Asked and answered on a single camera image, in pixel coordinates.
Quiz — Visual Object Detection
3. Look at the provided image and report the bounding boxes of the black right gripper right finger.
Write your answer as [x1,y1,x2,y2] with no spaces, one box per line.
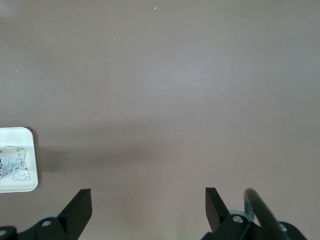
[203,187,266,240]

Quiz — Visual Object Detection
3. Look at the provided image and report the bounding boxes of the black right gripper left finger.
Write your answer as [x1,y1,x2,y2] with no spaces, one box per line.
[19,188,93,240]

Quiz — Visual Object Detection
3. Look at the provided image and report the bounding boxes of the blue milk carton green cap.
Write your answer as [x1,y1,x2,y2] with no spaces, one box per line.
[0,146,27,181]

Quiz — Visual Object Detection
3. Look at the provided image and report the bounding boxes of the white rabbit print tray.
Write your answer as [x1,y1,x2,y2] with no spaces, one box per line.
[0,126,39,193]

